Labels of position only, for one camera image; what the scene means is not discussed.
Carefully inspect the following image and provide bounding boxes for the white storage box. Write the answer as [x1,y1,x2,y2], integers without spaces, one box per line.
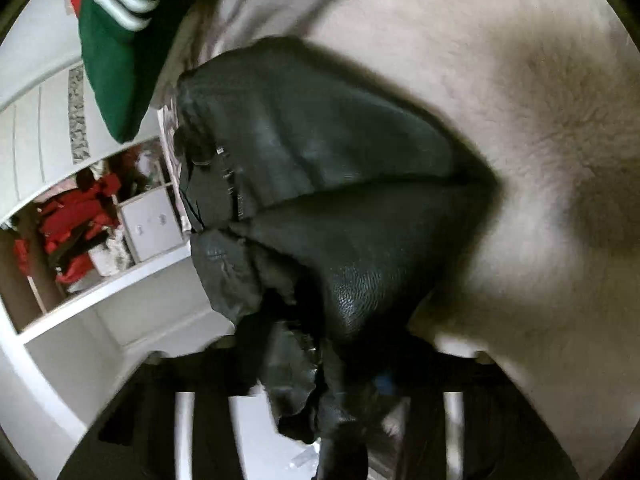
[119,189,187,264]

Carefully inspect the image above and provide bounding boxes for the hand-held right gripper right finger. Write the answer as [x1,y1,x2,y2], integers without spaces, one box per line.
[372,335,582,480]

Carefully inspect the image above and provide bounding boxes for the white shelf unit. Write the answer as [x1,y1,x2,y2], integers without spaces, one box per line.
[0,0,241,461]

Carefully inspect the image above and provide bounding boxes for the black leather jacket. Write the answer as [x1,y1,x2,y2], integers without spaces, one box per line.
[172,35,502,480]

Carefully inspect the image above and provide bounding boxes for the red clothes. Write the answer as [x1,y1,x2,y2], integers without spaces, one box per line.
[12,172,123,285]

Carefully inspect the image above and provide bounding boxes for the green white-striped garment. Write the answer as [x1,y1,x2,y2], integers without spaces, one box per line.
[70,0,236,144]

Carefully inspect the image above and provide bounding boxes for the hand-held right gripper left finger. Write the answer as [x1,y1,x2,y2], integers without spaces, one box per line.
[57,339,257,480]

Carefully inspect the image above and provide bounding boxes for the beige fuzzy blanket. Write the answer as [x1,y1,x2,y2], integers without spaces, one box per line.
[155,0,640,480]

